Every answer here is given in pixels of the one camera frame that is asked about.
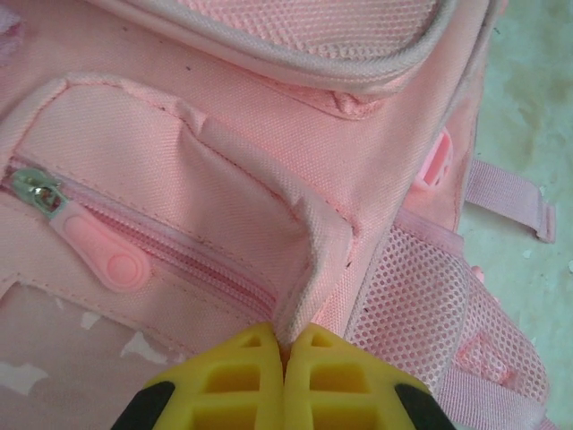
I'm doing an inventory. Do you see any pink student backpack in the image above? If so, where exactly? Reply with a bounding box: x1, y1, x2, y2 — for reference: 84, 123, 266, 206
0, 0, 559, 430

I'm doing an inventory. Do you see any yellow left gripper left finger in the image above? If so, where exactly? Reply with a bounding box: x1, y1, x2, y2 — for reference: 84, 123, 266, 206
123, 322, 287, 430

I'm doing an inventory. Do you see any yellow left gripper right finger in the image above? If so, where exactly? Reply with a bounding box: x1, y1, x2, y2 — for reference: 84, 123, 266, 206
285, 324, 458, 430

